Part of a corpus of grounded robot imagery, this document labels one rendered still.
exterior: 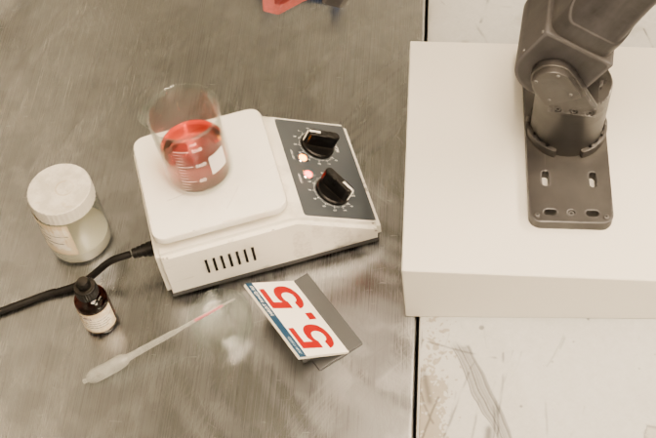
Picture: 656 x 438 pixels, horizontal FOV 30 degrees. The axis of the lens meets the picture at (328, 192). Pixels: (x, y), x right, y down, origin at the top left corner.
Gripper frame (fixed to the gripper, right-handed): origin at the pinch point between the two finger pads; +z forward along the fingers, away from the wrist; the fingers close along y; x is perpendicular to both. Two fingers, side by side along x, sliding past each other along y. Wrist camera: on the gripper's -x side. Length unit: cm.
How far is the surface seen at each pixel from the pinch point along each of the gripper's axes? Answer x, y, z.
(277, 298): 6.3, 18.2, 16.5
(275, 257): 6.3, 13.9, 17.0
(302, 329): 8.0, 21.5, 15.2
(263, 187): 3.3, 10.2, 11.9
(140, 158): -6.3, 5.9, 17.5
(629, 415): 32.1, 30.3, 4.4
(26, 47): -15.4, -17.1, 34.8
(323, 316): 10.6, 19.3, 16.6
